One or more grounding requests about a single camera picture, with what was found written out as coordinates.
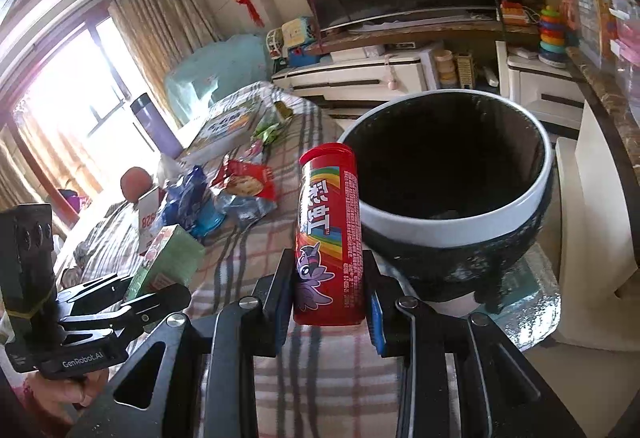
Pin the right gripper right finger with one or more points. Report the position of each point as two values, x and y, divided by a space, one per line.
460 376

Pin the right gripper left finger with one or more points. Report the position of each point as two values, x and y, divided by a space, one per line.
194 376

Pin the red candy tube can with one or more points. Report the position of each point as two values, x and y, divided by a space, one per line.
328 247

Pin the white red milk carton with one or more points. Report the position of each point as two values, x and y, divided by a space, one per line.
150 218

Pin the white rimmed trash bin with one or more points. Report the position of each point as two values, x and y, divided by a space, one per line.
453 187

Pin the left hand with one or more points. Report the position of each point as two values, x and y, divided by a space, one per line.
57 397

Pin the green drink carton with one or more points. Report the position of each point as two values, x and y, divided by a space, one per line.
172 258

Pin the orange round fruit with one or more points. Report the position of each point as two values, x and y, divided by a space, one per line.
134 183

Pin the blue plastic bag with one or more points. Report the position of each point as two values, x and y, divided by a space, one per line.
190 203

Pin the plaid checked tablecloth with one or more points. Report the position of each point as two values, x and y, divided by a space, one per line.
326 382

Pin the red snack bag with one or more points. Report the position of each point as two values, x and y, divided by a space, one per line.
244 179

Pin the purple thermos bottle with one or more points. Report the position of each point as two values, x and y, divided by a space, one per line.
155 126

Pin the children's picture book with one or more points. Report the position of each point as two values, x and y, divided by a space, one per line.
226 130

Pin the green snack pouch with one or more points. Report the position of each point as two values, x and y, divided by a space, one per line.
275 120

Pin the teal covered chair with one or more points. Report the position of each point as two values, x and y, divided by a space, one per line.
214 72

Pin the white tv cabinet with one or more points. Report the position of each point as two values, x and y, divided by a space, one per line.
371 75

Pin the beige curtain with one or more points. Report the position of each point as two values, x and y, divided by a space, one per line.
159 35

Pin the toy phone set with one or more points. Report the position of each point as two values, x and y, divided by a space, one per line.
287 45

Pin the clear pink storage box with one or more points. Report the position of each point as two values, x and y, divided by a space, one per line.
609 36

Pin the rainbow stacking ring toy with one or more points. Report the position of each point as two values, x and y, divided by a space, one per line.
552 42

